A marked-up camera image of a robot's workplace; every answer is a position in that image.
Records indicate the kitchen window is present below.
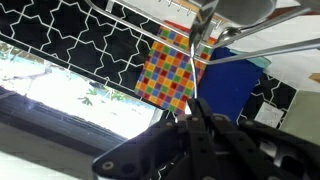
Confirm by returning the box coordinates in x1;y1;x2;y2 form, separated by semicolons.
0;39;168;158

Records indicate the metal wire dish rack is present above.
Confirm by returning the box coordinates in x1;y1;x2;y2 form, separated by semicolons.
84;0;320;66

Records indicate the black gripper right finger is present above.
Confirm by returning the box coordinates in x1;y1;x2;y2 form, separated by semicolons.
198;97;320;180

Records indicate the light teal cloth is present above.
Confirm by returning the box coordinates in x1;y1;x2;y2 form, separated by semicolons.
229;48;272;70

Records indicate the blue cutting board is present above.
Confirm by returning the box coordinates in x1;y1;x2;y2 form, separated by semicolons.
195;46;265;125

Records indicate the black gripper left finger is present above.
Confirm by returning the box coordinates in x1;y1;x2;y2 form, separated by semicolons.
92;98;222;180

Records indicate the wooden trivet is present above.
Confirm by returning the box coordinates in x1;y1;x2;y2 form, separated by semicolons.
307;71;320;85

